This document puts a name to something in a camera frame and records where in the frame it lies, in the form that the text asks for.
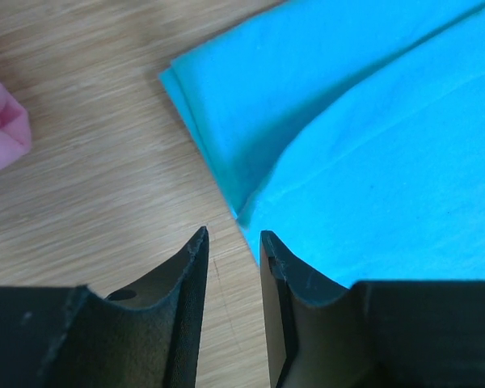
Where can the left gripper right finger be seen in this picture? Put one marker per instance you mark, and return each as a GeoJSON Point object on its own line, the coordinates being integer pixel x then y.
{"type": "Point", "coordinates": [373, 334]}

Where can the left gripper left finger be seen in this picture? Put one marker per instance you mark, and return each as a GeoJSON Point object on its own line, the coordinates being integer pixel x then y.
{"type": "Point", "coordinates": [146, 334]}

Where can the cyan t shirt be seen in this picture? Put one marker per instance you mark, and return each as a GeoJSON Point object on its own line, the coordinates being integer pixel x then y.
{"type": "Point", "coordinates": [353, 130]}

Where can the pink folded t shirt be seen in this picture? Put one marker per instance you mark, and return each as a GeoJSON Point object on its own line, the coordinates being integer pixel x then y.
{"type": "Point", "coordinates": [15, 131]}

